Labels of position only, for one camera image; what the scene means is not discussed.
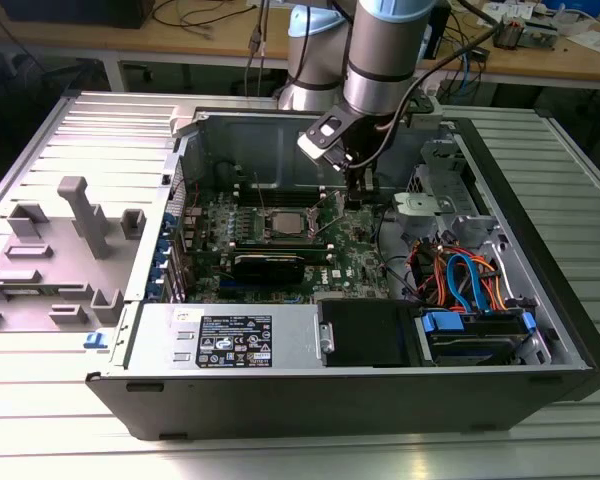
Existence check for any wide black box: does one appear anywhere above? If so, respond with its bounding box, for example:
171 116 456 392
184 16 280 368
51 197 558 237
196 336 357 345
0 0 156 30

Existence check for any white paper sheet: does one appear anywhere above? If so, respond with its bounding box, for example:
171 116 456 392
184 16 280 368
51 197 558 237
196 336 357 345
567 29 600 55

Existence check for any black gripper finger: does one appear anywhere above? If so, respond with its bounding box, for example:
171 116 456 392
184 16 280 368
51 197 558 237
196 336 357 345
362 168 378 211
347 168 364 211

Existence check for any silver drive cage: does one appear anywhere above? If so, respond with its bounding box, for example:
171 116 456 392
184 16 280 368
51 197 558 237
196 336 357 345
404 137 504 251

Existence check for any metal socket cover frame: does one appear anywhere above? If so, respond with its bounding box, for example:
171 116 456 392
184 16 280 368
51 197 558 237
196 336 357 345
307 191 351 239

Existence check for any metal heat sink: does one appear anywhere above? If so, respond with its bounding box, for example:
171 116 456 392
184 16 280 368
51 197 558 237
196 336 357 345
494 13 529 51

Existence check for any grey USB cable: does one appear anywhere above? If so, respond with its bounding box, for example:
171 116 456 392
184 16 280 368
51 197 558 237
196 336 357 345
244 0 272 99

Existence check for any silver CPU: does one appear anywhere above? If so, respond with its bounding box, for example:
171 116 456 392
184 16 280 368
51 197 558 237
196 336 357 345
271 211 307 237

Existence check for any blue network cable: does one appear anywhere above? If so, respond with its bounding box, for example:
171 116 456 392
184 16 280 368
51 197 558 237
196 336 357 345
457 39 476 99

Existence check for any tall black box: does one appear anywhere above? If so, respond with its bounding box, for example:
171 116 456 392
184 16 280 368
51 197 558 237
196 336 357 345
432 0 452 59

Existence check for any silver power supply unit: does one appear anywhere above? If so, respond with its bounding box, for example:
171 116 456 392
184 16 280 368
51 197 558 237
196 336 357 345
110 302 326 371

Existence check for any long wooden desk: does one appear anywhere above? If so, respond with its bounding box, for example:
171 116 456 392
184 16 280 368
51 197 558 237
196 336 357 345
0 0 600 94

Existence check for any printed paper sheet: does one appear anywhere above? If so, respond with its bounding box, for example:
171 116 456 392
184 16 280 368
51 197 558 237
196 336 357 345
479 0 546 26

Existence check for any hard disk in blue carrier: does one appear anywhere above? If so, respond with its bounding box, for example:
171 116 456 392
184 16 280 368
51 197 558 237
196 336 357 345
419 308 539 366

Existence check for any orange wire bundle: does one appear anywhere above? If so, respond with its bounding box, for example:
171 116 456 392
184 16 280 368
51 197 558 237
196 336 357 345
410 243 509 311

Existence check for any thin metal locking lever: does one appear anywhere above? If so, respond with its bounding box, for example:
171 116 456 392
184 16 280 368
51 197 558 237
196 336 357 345
317 212 350 239
252 171 269 214

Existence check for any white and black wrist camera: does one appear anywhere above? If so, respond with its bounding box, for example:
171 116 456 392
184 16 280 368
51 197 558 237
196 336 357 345
296 111 355 172

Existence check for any black office chair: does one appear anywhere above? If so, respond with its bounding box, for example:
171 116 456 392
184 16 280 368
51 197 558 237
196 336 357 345
0 47 106 171

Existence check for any blue flat wire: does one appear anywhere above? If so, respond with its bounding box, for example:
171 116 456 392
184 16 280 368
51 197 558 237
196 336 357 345
446 252 492 316

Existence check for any long black wire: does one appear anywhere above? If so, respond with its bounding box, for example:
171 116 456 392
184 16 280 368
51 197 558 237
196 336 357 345
375 203 424 304

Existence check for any grey parts rack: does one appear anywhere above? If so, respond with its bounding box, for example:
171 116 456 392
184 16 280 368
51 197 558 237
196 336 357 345
0 174 149 334

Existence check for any blue expansion slot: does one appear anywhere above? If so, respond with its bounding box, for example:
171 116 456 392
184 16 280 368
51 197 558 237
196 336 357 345
218 279 261 296

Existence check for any black graphics card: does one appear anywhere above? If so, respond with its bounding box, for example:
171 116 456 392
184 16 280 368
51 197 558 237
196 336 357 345
229 252 307 289

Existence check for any open black PC case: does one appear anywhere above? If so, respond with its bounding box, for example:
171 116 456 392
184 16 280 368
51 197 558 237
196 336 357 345
84 103 600 442

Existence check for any grey hardware part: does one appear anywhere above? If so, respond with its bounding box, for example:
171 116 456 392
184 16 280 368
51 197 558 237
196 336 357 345
522 19 561 49

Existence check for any black plastic shroud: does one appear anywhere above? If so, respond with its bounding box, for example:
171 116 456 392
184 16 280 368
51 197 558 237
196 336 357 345
317 298 422 369

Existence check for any green motherboard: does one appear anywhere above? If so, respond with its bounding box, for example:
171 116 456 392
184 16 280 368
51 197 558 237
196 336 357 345
179 188 397 306

